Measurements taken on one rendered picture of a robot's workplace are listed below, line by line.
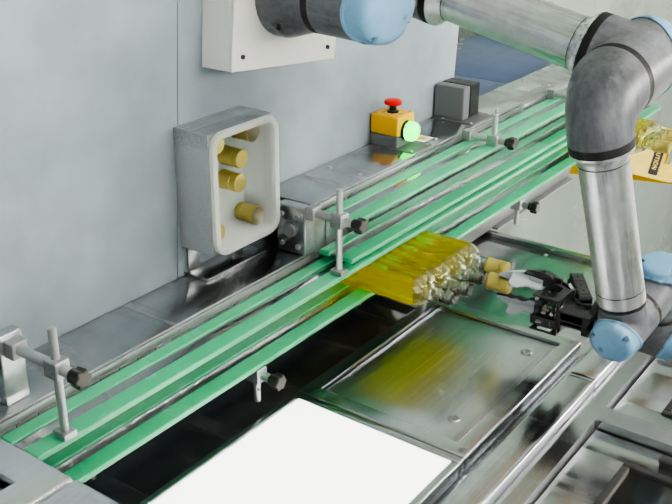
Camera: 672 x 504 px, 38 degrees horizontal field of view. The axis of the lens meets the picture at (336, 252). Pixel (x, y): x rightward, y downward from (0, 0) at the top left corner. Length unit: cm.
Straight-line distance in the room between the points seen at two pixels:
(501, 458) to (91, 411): 65
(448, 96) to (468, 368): 77
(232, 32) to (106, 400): 63
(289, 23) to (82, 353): 63
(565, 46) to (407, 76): 77
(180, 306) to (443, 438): 49
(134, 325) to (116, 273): 10
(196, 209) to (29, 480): 79
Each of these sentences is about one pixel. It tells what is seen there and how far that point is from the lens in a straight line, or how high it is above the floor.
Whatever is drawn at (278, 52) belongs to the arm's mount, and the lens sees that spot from 173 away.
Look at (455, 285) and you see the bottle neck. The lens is 185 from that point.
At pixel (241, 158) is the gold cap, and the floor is 81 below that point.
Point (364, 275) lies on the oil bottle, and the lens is 187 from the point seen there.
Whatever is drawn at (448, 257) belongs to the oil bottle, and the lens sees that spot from 191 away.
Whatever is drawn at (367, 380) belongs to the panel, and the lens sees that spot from 179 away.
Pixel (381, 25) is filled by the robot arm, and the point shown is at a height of 105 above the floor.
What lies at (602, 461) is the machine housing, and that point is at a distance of 172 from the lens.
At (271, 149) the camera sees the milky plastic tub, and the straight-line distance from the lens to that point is 175.
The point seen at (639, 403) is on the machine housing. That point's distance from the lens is 189.
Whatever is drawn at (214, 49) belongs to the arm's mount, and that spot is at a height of 78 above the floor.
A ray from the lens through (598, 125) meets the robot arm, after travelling 141.
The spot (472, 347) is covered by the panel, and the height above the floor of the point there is 115.
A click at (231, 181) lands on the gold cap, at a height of 81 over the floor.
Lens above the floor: 190
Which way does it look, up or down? 32 degrees down
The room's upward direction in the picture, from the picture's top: 107 degrees clockwise
